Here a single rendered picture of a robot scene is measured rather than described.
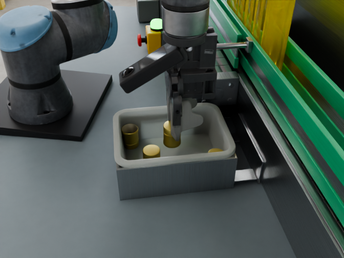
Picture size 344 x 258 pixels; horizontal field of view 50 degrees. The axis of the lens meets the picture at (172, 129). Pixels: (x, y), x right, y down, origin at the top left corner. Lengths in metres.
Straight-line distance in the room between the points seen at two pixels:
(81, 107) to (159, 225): 0.40
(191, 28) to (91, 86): 0.49
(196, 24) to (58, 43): 0.36
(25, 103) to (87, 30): 0.21
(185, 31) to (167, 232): 0.34
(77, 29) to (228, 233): 0.53
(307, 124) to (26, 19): 0.58
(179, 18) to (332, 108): 0.30
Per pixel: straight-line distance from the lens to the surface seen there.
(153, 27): 1.19
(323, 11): 0.88
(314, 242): 0.59
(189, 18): 0.58
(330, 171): 0.55
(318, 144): 0.57
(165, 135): 0.72
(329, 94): 0.68
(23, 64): 0.84
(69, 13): 0.88
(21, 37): 0.82
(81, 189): 0.75
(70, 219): 0.70
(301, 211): 0.60
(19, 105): 0.90
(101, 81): 1.04
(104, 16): 0.90
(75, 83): 1.04
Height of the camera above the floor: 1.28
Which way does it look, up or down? 37 degrees down
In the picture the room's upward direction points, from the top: straight up
